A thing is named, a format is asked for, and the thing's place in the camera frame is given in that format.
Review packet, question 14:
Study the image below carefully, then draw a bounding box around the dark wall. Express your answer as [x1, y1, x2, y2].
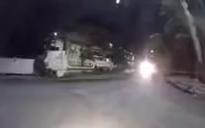
[149, 32, 199, 76]

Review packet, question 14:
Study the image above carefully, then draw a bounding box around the tree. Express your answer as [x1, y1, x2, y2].
[158, 0, 205, 83]

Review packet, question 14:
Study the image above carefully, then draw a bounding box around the low white wall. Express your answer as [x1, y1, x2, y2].
[0, 57, 36, 76]

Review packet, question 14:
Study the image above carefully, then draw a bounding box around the grey asphalt road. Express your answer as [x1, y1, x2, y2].
[0, 69, 205, 128]

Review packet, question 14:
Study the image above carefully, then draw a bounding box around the vehicle with bright headlight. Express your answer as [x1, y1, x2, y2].
[136, 49, 162, 81]

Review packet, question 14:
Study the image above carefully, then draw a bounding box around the white vehicle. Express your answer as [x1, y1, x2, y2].
[33, 32, 118, 80]

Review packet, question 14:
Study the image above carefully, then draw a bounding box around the pavement strip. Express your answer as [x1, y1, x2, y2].
[165, 75, 205, 100]

